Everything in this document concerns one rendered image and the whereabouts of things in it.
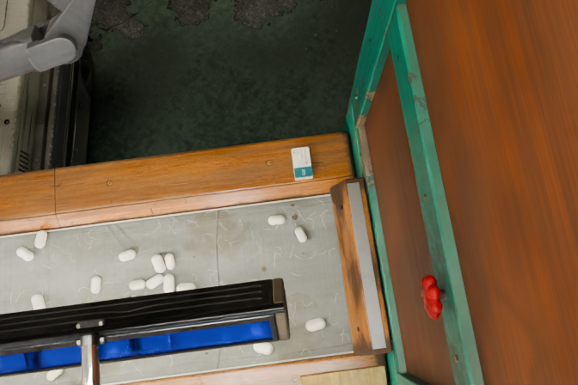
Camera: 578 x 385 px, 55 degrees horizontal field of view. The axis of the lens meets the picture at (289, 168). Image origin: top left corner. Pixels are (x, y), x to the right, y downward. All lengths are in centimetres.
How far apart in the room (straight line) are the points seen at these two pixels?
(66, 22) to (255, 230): 50
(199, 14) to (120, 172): 111
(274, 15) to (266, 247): 120
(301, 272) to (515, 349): 65
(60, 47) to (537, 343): 73
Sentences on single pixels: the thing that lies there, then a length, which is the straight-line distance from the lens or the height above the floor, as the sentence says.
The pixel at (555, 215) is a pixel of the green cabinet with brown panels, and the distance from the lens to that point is 36.
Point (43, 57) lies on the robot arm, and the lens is 91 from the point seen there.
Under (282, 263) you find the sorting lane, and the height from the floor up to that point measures 74.
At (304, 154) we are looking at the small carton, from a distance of 106.
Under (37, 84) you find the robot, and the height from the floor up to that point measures 38.
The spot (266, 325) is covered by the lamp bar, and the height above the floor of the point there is 109.
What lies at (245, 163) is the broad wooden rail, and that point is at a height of 76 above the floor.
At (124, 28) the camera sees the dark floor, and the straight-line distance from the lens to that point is 217.
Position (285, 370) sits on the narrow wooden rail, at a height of 76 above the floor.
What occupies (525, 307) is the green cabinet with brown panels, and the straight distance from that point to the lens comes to 43.
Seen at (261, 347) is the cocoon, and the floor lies 76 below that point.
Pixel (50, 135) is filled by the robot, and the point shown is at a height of 34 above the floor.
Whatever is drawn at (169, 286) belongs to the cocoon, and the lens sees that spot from 107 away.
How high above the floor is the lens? 180
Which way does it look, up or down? 75 degrees down
